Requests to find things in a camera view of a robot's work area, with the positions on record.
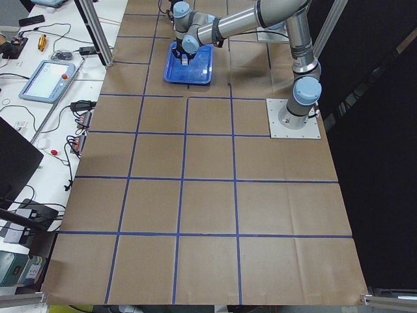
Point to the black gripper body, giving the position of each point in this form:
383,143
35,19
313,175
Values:
184,55

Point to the white block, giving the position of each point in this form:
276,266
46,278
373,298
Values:
184,60

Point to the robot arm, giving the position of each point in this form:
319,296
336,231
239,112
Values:
287,19

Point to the blue plastic tray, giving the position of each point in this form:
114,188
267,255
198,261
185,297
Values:
198,71

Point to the black power adapter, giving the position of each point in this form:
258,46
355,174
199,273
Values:
87,50

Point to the teach pendant tablet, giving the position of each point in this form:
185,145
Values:
48,82

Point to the brown paper table cover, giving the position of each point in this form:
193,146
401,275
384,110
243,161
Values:
182,197

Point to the black smartphone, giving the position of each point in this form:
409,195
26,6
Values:
31,20

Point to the black monitor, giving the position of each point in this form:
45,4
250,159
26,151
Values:
19,161

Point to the aluminium frame post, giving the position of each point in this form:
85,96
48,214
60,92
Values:
94,28

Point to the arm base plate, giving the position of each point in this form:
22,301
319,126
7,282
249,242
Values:
277,35
284,125

